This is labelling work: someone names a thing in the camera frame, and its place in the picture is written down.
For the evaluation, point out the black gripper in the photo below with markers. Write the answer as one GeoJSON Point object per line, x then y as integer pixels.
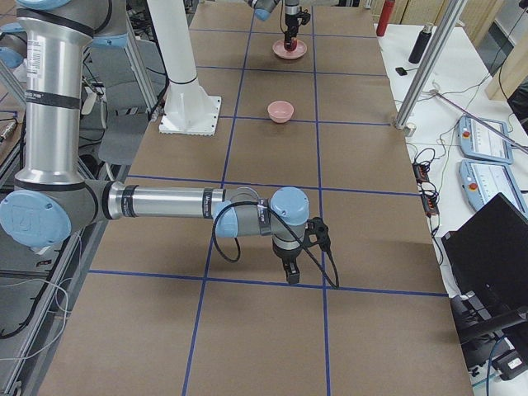
{"type": "Point", "coordinates": [290, 18]}
{"type": "Point", "coordinates": [286, 256]}

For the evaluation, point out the red apple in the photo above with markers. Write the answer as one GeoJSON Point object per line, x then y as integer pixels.
{"type": "Point", "coordinates": [290, 45]}

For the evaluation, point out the pink bowl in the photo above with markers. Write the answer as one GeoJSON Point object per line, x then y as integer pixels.
{"type": "Point", "coordinates": [280, 112]}

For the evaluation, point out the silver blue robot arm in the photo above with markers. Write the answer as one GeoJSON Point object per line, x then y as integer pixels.
{"type": "Point", "coordinates": [262, 10]}
{"type": "Point", "coordinates": [51, 200]}

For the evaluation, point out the pink plate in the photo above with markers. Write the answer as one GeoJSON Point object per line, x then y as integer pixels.
{"type": "Point", "coordinates": [280, 51]}

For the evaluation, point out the red water bottle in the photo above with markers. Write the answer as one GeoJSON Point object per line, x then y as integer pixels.
{"type": "Point", "coordinates": [384, 17]}

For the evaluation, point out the black water bottle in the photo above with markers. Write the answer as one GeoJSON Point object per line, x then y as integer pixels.
{"type": "Point", "coordinates": [421, 44]}

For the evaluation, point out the lower black usb hub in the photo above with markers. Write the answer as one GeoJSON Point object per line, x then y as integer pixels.
{"type": "Point", "coordinates": [429, 205]}

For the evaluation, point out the black usb hub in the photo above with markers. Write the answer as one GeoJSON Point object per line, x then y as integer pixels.
{"type": "Point", "coordinates": [429, 205]}
{"type": "Point", "coordinates": [421, 171]}

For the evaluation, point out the upper black usb hub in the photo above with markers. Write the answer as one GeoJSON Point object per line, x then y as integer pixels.
{"type": "Point", "coordinates": [421, 171]}

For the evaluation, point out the black laptop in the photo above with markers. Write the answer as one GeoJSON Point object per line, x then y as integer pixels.
{"type": "Point", "coordinates": [488, 254]}

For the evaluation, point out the lower blue teach pendant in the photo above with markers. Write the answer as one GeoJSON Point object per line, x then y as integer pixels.
{"type": "Point", "coordinates": [482, 180]}

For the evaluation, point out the blue teach pendant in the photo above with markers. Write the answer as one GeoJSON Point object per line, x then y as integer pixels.
{"type": "Point", "coordinates": [482, 180]}
{"type": "Point", "coordinates": [479, 142]}

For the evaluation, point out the upper blue teach pendant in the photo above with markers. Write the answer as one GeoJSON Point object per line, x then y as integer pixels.
{"type": "Point", "coordinates": [479, 142]}

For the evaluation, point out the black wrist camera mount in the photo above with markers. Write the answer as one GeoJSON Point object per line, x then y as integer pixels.
{"type": "Point", "coordinates": [303, 17]}
{"type": "Point", "coordinates": [317, 234]}

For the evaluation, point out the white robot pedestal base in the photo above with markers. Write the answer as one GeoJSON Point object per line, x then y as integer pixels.
{"type": "Point", "coordinates": [188, 108]}

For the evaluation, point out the aluminium frame post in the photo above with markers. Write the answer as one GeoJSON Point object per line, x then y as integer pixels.
{"type": "Point", "coordinates": [429, 59]}

